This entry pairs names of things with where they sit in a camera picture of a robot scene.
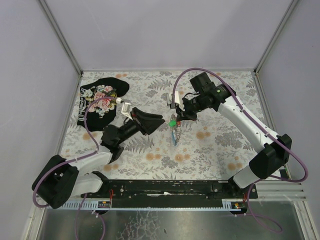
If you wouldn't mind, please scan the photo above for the green key tag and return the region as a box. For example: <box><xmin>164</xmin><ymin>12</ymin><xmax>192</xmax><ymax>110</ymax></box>
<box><xmin>168</xmin><ymin>120</ymin><xmax>177</xmax><ymax>127</ymax></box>

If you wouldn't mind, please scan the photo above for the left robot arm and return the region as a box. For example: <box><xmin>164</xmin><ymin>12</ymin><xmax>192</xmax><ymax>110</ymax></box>
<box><xmin>31</xmin><ymin>107</ymin><xmax>165</xmax><ymax>209</ymax></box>

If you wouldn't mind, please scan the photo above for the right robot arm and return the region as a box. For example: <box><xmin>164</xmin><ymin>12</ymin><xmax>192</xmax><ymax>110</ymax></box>
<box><xmin>167</xmin><ymin>72</ymin><xmax>292</xmax><ymax>189</ymax></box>

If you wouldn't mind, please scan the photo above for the black floral cloth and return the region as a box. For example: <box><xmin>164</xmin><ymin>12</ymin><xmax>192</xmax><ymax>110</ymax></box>
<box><xmin>77</xmin><ymin>77</ymin><xmax>130</xmax><ymax>132</ymax></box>

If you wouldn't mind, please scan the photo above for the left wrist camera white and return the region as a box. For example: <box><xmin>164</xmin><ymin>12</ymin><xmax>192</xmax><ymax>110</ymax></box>
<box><xmin>115</xmin><ymin>97</ymin><xmax>133</xmax><ymax>120</ymax></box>

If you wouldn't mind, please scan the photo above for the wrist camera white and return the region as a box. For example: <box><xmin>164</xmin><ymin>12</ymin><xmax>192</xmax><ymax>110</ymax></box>
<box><xmin>166</xmin><ymin>91</ymin><xmax>183</xmax><ymax>109</ymax></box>
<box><xmin>115</xmin><ymin>97</ymin><xmax>133</xmax><ymax>120</ymax></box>

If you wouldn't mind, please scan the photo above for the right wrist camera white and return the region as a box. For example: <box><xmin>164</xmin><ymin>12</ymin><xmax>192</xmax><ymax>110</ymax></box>
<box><xmin>166</xmin><ymin>91</ymin><xmax>183</xmax><ymax>109</ymax></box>

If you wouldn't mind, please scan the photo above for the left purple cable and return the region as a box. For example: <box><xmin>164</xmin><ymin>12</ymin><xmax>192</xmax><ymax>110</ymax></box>
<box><xmin>32</xmin><ymin>96</ymin><xmax>121</xmax><ymax>208</ymax></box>

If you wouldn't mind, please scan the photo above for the purple cable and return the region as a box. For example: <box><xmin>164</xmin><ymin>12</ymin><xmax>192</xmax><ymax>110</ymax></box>
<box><xmin>171</xmin><ymin>67</ymin><xmax>309</xmax><ymax>234</ymax></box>
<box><xmin>32</xmin><ymin>96</ymin><xmax>121</xmax><ymax>208</ymax></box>

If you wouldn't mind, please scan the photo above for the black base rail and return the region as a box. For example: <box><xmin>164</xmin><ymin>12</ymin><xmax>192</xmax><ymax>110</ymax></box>
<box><xmin>87</xmin><ymin>179</ymin><xmax>258</xmax><ymax>203</ymax></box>

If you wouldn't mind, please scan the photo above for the white cable duct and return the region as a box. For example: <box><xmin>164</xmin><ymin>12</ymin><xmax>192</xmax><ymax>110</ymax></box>
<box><xmin>59</xmin><ymin>199</ymin><xmax>247</xmax><ymax>212</ymax></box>

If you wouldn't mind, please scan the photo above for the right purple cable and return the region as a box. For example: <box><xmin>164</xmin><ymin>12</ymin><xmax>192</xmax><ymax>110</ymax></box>
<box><xmin>171</xmin><ymin>67</ymin><xmax>309</xmax><ymax>234</ymax></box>

